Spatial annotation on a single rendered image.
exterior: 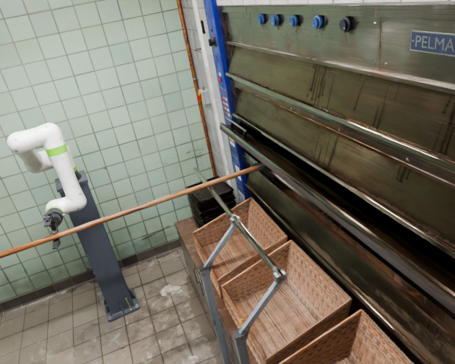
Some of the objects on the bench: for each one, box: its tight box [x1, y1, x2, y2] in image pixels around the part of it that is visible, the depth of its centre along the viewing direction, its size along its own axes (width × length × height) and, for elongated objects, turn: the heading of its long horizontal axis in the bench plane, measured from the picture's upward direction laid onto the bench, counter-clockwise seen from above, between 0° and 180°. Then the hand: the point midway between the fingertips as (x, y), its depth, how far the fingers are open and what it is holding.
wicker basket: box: [221, 240, 352, 364], centre depth 202 cm, size 49×56×28 cm
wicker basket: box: [192, 197, 287, 299], centre depth 253 cm, size 49×56×28 cm
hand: (51, 236), depth 203 cm, fingers open, 13 cm apart
